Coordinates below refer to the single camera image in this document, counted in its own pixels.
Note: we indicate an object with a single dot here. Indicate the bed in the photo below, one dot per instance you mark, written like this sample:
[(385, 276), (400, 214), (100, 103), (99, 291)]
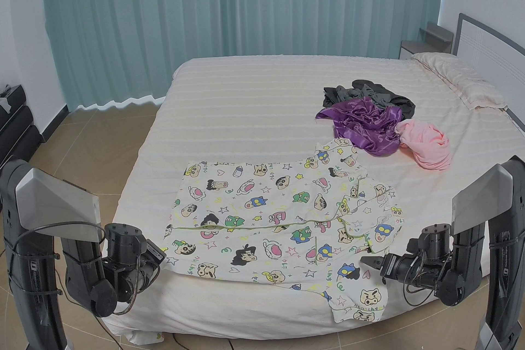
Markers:
[(266, 94)]

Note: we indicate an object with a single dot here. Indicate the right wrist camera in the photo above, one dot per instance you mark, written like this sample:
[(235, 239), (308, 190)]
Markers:
[(413, 246)]

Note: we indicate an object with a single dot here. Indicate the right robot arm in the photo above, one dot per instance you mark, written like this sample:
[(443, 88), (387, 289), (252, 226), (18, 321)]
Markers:
[(480, 200)]

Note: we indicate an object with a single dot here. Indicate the dark grey chest of drawers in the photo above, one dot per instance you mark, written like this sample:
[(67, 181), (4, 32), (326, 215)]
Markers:
[(16, 127)]

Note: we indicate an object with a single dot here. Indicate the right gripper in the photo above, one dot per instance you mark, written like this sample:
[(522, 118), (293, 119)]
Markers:
[(400, 268)]

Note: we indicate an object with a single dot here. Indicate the cream pillow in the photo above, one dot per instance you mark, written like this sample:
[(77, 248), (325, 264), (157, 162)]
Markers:
[(459, 77)]

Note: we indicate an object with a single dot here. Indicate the grey white bedside table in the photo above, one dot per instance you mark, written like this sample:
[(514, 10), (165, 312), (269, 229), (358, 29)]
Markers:
[(439, 32)]

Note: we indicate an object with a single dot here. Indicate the pink garment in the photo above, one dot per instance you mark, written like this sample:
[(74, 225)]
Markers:
[(426, 143)]

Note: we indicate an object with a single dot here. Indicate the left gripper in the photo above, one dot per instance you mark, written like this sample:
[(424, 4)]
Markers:
[(155, 254)]

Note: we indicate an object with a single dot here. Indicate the white printed pyjama top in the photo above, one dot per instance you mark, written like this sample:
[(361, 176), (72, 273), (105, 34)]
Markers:
[(266, 217)]

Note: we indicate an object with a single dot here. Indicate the grey garment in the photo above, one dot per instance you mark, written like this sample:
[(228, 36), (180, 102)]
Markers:
[(344, 94)]

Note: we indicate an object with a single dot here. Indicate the black garment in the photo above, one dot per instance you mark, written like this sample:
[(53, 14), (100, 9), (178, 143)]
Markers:
[(402, 102)]

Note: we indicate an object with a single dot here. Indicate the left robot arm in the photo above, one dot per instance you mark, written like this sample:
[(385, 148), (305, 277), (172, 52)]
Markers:
[(57, 209)]

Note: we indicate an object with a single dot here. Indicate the purple satin garment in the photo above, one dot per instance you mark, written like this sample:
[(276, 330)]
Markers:
[(361, 127)]

